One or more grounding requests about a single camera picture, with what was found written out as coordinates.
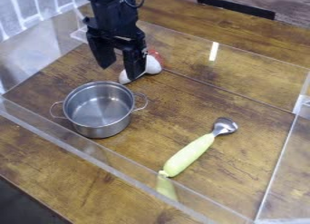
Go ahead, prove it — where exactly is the black strip on table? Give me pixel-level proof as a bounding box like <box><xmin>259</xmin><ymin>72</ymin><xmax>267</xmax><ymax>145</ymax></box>
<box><xmin>196</xmin><ymin>0</ymin><xmax>277</xmax><ymax>20</ymax></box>

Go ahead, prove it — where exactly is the green handled metal spoon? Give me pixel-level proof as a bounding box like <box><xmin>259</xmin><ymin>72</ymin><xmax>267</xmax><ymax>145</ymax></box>
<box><xmin>159</xmin><ymin>117</ymin><xmax>239</xmax><ymax>178</ymax></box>

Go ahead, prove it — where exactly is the clear acrylic enclosure wall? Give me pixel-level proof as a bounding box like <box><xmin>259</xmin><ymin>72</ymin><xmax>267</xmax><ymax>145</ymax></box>
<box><xmin>0</xmin><ymin>96</ymin><xmax>310</xmax><ymax>224</ymax></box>

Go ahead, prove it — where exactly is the red capped toy mushroom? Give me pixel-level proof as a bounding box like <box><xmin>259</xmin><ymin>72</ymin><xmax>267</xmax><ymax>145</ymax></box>
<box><xmin>119</xmin><ymin>49</ymin><xmax>162</xmax><ymax>84</ymax></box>

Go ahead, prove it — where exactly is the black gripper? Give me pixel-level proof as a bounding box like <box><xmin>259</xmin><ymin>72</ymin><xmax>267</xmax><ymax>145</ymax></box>
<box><xmin>84</xmin><ymin>0</ymin><xmax>147</xmax><ymax>81</ymax></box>

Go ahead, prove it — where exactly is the clear acrylic triangle bracket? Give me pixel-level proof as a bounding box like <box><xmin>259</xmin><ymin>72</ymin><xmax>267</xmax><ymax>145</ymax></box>
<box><xmin>71</xmin><ymin>9</ymin><xmax>88</xmax><ymax>44</ymax></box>

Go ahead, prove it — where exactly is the stainless steel pot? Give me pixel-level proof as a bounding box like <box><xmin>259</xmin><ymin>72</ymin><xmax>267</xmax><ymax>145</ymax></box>
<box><xmin>49</xmin><ymin>81</ymin><xmax>148</xmax><ymax>139</ymax></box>

